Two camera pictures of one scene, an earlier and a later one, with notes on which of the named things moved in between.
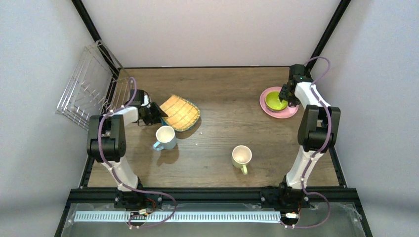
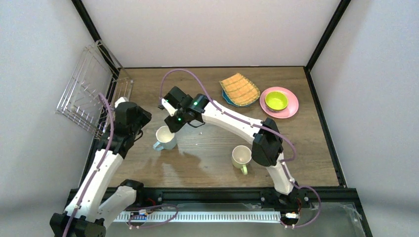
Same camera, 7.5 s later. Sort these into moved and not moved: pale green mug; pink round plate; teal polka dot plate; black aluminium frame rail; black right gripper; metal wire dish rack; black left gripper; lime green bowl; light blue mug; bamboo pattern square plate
Moved: teal polka dot plate; black left gripper; black right gripper; bamboo pattern square plate
Not moved: black aluminium frame rail; pink round plate; pale green mug; light blue mug; lime green bowl; metal wire dish rack
